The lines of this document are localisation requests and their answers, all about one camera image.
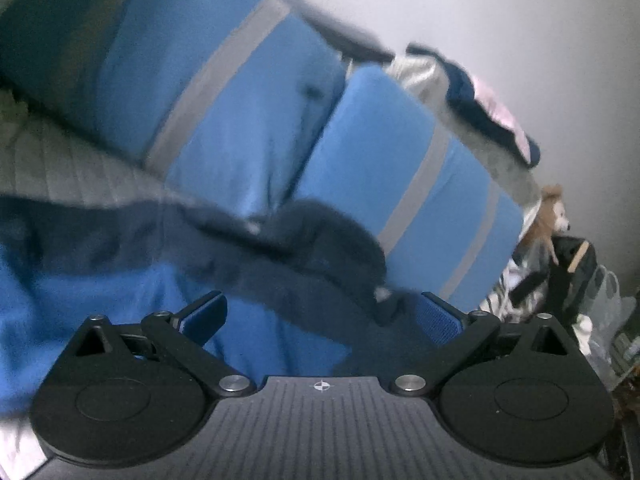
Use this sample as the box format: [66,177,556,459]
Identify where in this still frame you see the white quilted lace-trimmed bedspread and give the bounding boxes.
[0,90,171,471]

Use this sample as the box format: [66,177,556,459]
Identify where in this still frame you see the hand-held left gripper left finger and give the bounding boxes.
[72,290,256,397]

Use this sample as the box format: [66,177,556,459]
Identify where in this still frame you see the brown plush toy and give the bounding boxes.
[525,185,573,266]

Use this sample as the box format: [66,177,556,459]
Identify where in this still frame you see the black white striped cloth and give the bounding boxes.
[480,255,551,326]

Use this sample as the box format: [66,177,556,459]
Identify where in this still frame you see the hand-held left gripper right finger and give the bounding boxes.
[390,291,568,398]

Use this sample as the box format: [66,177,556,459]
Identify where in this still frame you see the dark grey folded clothes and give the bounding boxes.
[265,0,396,63]

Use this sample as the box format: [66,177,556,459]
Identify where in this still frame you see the clear plastic bag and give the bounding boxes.
[575,265,636,376]

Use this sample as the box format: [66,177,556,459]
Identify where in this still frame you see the black bag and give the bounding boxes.
[510,235,601,326]

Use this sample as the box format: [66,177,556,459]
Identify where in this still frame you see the blue fleece jacket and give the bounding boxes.
[0,195,451,421]

